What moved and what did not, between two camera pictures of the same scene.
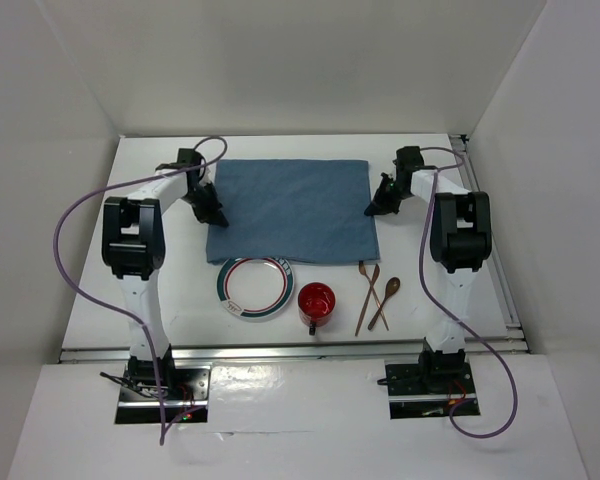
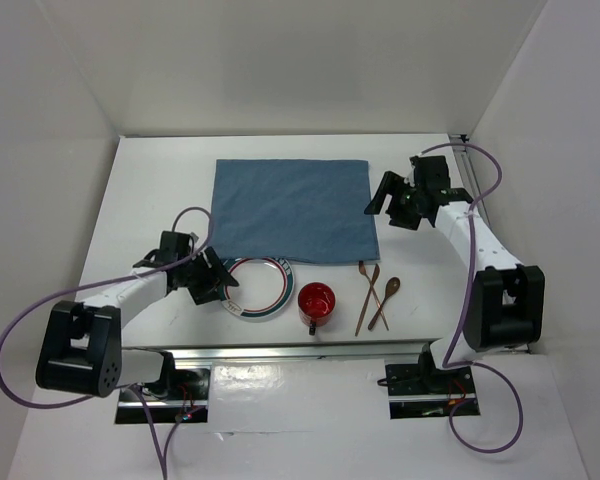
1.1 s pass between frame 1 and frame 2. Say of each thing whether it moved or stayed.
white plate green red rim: stayed
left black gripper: moved
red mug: stayed
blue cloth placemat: stayed
